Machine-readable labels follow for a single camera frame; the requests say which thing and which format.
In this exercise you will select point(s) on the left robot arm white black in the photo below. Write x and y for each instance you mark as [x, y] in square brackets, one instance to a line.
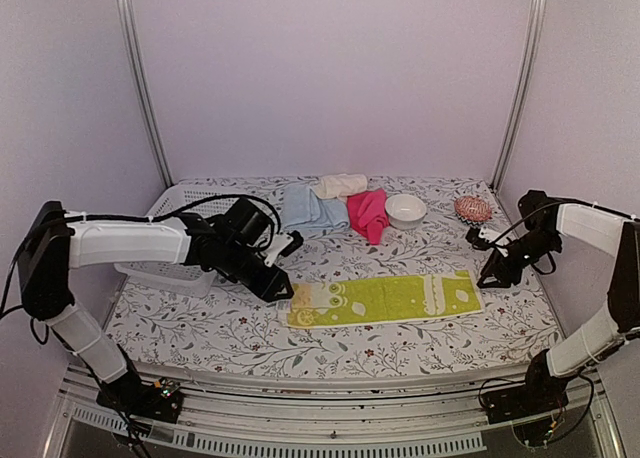
[59, 241]

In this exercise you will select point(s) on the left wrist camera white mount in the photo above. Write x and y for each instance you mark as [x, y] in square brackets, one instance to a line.
[282, 245]

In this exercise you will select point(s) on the light blue towel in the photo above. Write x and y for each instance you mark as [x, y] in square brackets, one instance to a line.
[303, 210]

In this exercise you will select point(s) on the pink towel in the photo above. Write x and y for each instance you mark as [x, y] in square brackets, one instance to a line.
[367, 214]

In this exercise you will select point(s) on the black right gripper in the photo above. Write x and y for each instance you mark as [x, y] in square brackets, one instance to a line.
[498, 265]

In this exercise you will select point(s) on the right aluminium frame post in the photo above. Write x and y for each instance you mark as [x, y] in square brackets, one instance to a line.
[534, 31]

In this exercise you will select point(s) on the aluminium front rail base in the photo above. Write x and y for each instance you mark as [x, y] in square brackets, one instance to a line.
[226, 415]

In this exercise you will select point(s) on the white plastic basket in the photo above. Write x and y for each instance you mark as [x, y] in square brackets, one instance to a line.
[180, 279]

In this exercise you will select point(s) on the white ceramic bowl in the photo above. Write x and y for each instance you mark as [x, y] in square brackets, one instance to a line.
[405, 211]

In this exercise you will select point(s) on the aluminium frame post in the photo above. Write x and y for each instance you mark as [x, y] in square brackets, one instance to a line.
[534, 31]
[134, 55]

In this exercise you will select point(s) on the left aluminium frame post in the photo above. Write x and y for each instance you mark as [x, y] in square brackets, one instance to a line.
[134, 55]

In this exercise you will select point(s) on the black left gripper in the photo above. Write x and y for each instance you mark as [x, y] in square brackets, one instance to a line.
[276, 285]

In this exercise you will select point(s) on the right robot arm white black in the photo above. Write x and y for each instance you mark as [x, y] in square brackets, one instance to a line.
[547, 221]

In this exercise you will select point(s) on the cream rolled towel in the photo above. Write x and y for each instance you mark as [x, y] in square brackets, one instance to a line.
[340, 186]

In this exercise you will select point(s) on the green crocodile pattern towel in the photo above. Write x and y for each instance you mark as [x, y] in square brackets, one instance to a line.
[389, 299]

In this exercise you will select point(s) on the red white patterned ball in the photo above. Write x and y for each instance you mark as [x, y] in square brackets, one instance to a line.
[472, 210]

